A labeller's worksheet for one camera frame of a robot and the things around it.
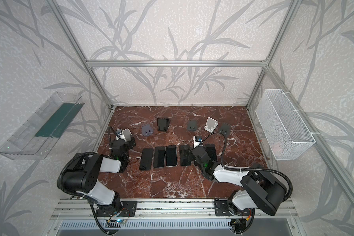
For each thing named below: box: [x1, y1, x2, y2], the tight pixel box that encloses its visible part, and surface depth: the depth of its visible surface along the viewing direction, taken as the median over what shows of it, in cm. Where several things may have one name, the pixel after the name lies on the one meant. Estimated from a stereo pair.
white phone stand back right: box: [204, 116, 219, 133], surface depth 105 cm
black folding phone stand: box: [157, 118, 171, 132], surface depth 107 cm
